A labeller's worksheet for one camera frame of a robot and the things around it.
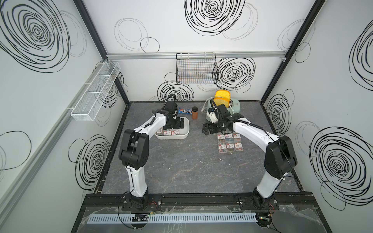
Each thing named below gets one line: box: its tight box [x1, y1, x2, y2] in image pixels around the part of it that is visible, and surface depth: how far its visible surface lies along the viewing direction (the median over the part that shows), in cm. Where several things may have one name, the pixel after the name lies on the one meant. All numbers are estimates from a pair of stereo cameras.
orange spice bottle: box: [191, 105, 199, 120], surface depth 107 cm
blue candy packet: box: [177, 107, 193, 115], surface depth 114 cm
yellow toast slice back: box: [214, 89, 231, 100], surface depth 98 cm
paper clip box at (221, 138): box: [217, 134, 226, 142], surface depth 98 cm
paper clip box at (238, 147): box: [234, 142, 244, 152], surface depth 93 cm
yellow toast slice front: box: [213, 97, 230, 109], surface depth 93 cm
